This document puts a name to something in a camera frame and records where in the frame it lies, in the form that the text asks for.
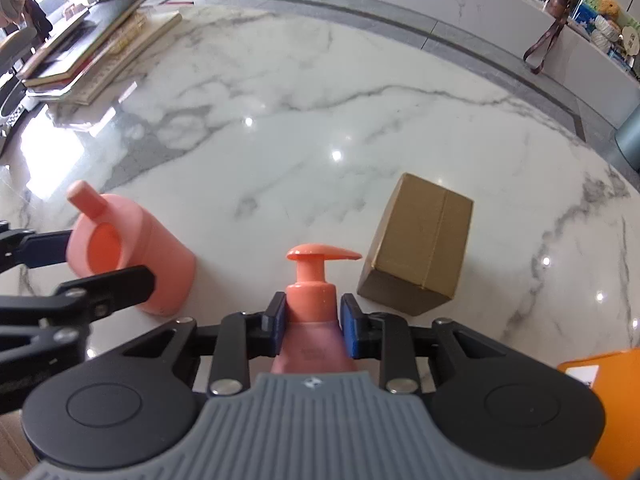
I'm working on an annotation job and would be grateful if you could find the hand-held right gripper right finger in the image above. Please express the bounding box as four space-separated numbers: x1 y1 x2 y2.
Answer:
340 294 507 395

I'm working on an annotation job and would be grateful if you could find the round pale tag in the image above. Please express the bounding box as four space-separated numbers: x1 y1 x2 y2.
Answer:
620 25 640 57

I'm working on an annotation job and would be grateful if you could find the brown cardboard box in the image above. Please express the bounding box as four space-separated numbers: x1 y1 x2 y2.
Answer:
357 172 474 317

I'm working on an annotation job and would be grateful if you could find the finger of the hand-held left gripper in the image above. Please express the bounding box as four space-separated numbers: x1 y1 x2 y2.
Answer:
0 220 73 273
0 265 157 363

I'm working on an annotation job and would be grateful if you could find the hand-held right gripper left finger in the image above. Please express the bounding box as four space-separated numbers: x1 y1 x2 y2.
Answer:
118 291 289 396

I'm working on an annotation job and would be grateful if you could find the white knitted ball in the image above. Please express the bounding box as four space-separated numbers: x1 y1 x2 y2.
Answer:
592 15 622 47

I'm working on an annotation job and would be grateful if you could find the red-edged book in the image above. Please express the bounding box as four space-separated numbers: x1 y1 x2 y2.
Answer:
24 71 78 93

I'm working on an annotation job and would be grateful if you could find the pink pump bottle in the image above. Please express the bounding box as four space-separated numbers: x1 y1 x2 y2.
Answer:
271 243 363 375

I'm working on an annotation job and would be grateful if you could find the pink plastic jug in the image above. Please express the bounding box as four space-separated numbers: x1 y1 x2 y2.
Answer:
66 180 197 317

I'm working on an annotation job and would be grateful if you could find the brown pouch with strap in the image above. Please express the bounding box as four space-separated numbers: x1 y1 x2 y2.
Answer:
523 0 573 75

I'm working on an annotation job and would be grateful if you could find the grey round bin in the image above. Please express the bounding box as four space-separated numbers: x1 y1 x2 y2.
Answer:
616 109 640 173

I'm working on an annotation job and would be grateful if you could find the black hardcover book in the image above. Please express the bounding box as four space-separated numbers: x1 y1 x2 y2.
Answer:
20 0 148 81

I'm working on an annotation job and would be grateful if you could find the orange box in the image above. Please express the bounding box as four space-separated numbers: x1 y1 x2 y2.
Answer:
556 347 640 478

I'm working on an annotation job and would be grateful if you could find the blue printed box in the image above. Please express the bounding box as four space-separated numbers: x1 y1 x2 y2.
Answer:
574 2 601 32

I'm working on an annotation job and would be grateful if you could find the stack of books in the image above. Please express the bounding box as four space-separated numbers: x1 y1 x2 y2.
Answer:
60 10 182 107

